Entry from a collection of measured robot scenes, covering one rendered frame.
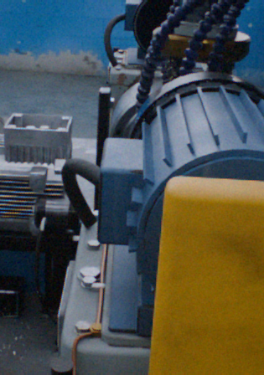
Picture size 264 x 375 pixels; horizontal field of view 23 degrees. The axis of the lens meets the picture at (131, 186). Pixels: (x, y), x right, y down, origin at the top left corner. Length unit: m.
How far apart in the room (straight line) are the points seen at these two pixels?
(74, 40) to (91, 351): 6.35
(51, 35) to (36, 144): 5.70
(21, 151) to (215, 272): 0.81
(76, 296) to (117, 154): 0.16
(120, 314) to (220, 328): 0.15
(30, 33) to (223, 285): 6.52
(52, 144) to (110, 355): 0.69
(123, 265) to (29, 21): 6.29
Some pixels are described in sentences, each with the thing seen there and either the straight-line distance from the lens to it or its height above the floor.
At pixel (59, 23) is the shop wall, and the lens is 6.86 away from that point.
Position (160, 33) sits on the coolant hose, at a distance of 0.97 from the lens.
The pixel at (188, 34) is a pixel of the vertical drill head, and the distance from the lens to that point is 1.15.
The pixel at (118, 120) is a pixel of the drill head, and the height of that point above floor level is 1.10.
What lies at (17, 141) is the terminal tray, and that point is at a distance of 1.22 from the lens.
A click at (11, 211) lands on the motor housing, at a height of 0.99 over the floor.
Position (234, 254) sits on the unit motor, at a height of 1.30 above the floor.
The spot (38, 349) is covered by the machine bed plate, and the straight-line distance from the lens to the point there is 1.18.
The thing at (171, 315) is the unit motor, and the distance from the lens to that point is 0.47.
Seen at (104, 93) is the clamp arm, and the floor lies 1.25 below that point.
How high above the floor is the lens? 1.51
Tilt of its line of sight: 22 degrees down
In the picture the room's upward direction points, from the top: 4 degrees clockwise
